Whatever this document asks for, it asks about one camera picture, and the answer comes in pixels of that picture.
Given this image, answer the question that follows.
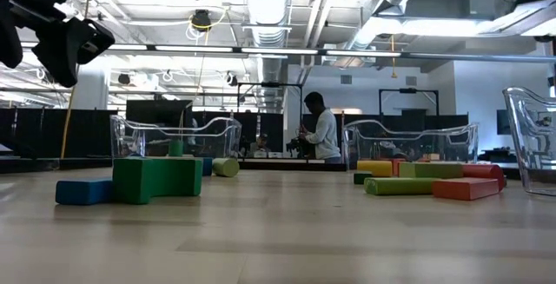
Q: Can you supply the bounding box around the clear plastic bin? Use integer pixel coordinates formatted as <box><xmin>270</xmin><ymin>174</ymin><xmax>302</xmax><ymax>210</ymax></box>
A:
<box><xmin>341</xmin><ymin>119</ymin><xmax>480</xmax><ymax>164</ymax></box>
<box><xmin>502</xmin><ymin>86</ymin><xmax>556</xmax><ymax>197</ymax></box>
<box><xmin>109</xmin><ymin>115</ymin><xmax>243</xmax><ymax>160</ymax></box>

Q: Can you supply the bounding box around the blue bar block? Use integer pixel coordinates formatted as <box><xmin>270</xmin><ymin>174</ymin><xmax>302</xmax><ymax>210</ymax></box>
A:
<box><xmin>55</xmin><ymin>178</ymin><xmax>115</xmax><ymax>206</ymax></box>

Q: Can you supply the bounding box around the coral bar block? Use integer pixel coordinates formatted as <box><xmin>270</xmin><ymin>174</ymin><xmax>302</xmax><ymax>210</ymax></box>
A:
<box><xmin>431</xmin><ymin>176</ymin><xmax>500</xmax><ymax>201</ymax></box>

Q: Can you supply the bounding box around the red cylinder block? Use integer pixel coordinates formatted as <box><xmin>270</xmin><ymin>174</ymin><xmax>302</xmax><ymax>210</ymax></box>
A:
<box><xmin>460</xmin><ymin>163</ymin><xmax>507</xmax><ymax>192</ymax></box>

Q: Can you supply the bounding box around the black ceiling dome fixture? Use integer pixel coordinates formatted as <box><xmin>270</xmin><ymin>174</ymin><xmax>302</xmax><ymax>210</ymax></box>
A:
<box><xmin>190</xmin><ymin>9</ymin><xmax>213</xmax><ymax>32</ymax></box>

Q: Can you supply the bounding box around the black robot device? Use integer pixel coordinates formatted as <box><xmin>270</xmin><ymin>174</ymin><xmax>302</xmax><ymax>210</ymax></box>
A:
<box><xmin>285</xmin><ymin>136</ymin><xmax>310</xmax><ymax>159</ymax></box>

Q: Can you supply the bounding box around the light green cylinder block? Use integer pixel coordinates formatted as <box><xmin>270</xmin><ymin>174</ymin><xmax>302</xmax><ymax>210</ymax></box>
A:
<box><xmin>211</xmin><ymin>157</ymin><xmax>241</xmax><ymax>178</ymax></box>

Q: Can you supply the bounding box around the black aluminium table frame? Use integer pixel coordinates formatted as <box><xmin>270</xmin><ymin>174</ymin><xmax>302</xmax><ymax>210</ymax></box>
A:
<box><xmin>0</xmin><ymin>155</ymin><xmax>529</xmax><ymax>181</ymax></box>

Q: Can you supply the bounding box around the dark wall screen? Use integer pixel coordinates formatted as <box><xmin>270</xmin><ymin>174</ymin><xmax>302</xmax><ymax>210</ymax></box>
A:
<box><xmin>497</xmin><ymin>109</ymin><xmax>512</xmax><ymax>135</ymax></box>

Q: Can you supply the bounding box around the green arch block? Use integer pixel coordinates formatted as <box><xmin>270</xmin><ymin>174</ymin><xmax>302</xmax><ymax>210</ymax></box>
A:
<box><xmin>111</xmin><ymin>156</ymin><xmax>204</xmax><ymax>205</ymax></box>

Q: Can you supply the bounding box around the black partition screen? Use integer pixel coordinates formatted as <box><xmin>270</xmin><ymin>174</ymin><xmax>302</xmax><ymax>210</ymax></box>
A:
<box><xmin>0</xmin><ymin>108</ymin><xmax>470</xmax><ymax>160</ymax></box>

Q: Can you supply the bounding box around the light green bar block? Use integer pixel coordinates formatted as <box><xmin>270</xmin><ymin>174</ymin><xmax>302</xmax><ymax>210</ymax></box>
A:
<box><xmin>363</xmin><ymin>176</ymin><xmax>437</xmax><ymax>196</ymax></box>

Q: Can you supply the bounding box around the black gantry frame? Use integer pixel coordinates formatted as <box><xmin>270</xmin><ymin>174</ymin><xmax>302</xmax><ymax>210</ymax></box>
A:
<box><xmin>379</xmin><ymin>87</ymin><xmax>440</xmax><ymax>124</ymax></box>
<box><xmin>236</xmin><ymin>82</ymin><xmax>304</xmax><ymax>160</ymax></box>

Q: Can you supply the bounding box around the long led light bar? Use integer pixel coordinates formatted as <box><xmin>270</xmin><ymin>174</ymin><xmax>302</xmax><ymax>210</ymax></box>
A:
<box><xmin>17</xmin><ymin>40</ymin><xmax>556</xmax><ymax>64</ymax></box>

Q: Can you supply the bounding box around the yellow cylinder block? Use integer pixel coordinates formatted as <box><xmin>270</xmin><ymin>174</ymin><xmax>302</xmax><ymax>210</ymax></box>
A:
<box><xmin>356</xmin><ymin>160</ymin><xmax>394</xmax><ymax>178</ymax></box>

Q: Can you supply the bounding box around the yellow cable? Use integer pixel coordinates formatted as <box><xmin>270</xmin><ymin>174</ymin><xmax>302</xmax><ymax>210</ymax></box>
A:
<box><xmin>59</xmin><ymin>83</ymin><xmax>79</xmax><ymax>160</ymax></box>

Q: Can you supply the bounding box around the grey rectangular air duct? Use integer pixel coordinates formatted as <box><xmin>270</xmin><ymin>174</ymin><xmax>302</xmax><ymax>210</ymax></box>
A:
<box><xmin>403</xmin><ymin>0</ymin><xmax>496</xmax><ymax>20</ymax></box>

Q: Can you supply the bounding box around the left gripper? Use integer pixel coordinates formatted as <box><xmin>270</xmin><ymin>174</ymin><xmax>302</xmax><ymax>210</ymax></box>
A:
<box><xmin>31</xmin><ymin>17</ymin><xmax>116</xmax><ymax>89</ymax></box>

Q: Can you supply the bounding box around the light green rectangular block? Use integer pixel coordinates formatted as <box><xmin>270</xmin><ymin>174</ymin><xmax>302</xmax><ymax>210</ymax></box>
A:
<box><xmin>398</xmin><ymin>162</ymin><xmax>464</xmax><ymax>180</ymax></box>

